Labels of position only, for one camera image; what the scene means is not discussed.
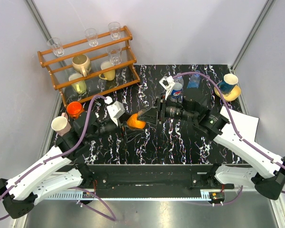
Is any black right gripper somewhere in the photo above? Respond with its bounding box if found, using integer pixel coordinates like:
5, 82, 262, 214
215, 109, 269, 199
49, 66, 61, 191
137, 92, 197, 126

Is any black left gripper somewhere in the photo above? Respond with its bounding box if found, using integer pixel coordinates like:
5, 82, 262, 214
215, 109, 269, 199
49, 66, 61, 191
86, 112, 145, 143

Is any orange juice bottle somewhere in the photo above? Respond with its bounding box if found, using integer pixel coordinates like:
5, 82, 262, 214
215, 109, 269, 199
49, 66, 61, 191
126, 113, 146, 130

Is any Pepsi bottle blue cap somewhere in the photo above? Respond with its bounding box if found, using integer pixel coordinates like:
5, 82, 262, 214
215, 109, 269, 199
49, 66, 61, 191
171, 76, 184, 102

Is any clear blue water bottle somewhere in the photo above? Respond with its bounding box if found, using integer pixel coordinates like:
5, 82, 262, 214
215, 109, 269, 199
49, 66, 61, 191
187, 71, 200, 88

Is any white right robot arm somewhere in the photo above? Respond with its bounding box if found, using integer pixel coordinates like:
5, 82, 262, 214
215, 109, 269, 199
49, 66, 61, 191
137, 95, 285, 200

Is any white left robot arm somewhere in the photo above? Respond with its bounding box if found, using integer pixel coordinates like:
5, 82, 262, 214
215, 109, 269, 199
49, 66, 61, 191
0, 112, 146, 219

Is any yellow mug on shelf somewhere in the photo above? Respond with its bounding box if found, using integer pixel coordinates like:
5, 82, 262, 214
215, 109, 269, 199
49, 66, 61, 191
99, 61, 115, 81

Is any orange mug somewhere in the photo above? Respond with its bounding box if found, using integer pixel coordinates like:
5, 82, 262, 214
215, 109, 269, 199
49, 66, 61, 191
66, 101, 84, 119

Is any pale green mug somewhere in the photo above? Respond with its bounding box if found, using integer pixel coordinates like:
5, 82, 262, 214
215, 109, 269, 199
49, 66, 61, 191
68, 73, 86, 94

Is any pink mug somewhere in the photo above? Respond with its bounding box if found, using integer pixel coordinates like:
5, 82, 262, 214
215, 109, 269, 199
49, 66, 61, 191
51, 113, 71, 137

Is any clear glass middle shelf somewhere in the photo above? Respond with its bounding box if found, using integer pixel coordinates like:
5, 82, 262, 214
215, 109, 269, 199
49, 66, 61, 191
107, 46, 122, 66

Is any wooden three-tier shelf rack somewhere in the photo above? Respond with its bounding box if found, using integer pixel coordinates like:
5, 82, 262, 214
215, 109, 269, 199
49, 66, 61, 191
38, 26, 140, 106

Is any beige ceramic mug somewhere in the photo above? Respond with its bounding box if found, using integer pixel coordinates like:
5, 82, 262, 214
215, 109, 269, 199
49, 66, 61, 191
72, 54, 91, 77

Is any blue cup white inside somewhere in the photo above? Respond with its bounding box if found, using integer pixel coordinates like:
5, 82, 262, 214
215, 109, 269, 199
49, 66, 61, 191
218, 74, 238, 95

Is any yellow saucer plate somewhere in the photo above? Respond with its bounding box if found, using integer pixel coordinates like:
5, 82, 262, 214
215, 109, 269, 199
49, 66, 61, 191
223, 85, 241, 102

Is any clear glass top right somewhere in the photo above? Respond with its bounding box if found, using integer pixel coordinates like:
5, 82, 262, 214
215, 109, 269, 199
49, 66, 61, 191
108, 22, 121, 40

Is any clear glass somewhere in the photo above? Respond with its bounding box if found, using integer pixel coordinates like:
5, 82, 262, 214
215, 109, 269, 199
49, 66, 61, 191
85, 28, 98, 47
47, 38, 64, 57
108, 22, 121, 40

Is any clear glass top middle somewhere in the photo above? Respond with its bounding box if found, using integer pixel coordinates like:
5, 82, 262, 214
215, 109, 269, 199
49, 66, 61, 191
85, 28, 98, 47

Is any clear glass top left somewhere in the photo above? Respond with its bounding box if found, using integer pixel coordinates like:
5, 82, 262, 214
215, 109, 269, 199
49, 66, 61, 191
47, 38, 64, 57

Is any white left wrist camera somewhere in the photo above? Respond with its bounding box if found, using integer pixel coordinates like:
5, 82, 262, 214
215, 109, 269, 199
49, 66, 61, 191
104, 96, 125, 126

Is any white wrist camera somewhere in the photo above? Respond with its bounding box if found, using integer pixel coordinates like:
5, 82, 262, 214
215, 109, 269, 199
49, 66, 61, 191
159, 76, 175, 100
104, 96, 125, 126

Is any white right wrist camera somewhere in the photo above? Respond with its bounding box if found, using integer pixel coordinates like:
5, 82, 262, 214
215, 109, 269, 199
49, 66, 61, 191
159, 76, 175, 100

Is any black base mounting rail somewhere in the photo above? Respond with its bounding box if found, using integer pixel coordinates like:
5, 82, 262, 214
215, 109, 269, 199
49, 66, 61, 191
59, 164, 235, 200

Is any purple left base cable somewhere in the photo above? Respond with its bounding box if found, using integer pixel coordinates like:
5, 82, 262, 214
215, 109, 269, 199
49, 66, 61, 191
72, 186, 117, 221

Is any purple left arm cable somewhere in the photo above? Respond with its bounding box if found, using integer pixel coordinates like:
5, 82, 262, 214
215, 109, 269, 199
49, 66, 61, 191
0, 95, 109, 221

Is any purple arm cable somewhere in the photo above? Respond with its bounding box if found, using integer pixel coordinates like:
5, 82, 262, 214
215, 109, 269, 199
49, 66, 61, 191
0, 95, 109, 221
175, 71, 285, 195

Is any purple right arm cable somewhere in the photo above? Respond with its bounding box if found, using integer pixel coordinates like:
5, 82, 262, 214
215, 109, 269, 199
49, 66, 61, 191
175, 71, 285, 195

